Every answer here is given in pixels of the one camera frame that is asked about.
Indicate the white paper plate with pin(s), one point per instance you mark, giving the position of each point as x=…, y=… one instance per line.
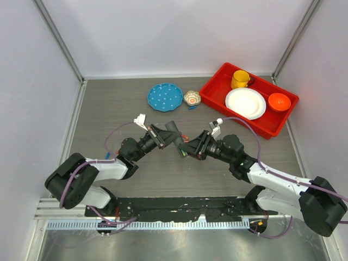
x=246, y=102

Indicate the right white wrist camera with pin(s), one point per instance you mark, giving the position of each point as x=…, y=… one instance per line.
x=215, y=127

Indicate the perforated cable tray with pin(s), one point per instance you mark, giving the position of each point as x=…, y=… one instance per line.
x=90, y=224

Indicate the yellow mug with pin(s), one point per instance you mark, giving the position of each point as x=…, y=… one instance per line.
x=241, y=79

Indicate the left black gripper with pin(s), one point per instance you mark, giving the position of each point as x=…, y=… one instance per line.
x=163, y=137

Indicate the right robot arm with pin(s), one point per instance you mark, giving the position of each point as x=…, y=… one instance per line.
x=313, y=201

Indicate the blue dotted plate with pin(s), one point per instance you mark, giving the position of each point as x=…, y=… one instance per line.
x=165, y=97

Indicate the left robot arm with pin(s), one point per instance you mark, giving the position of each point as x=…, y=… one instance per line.
x=72, y=182

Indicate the black remote control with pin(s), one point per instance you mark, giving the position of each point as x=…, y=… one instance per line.
x=171, y=126

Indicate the small floral dish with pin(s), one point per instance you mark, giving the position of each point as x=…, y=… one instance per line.
x=192, y=98

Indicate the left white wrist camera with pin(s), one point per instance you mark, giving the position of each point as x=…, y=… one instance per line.
x=140, y=121

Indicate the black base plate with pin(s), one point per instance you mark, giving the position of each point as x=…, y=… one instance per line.
x=185, y=209

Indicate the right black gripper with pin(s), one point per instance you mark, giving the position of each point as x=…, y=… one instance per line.
x=197, y=148

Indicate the orange bowl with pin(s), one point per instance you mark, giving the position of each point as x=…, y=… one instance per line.
x=279, y=102

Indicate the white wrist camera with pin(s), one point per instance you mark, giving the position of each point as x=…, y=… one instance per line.
x=215, y=127
x=140, y=121

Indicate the red plastic bin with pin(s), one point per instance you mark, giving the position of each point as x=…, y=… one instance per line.
x=270, y=124

